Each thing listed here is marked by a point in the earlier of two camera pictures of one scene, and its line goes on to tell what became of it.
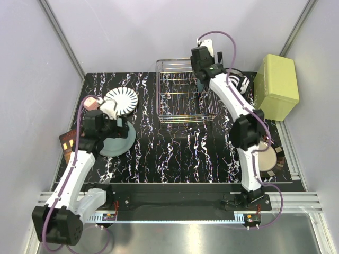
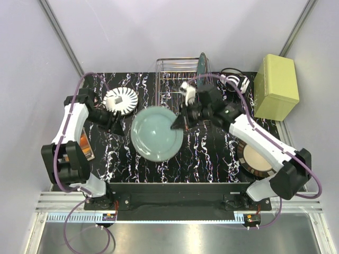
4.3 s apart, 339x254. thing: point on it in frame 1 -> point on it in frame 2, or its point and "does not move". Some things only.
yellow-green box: (276, 89) does not move
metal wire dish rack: (177, 98) does not move
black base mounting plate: (183, 201) does not move
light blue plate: (118, 147) -> (152, 137)
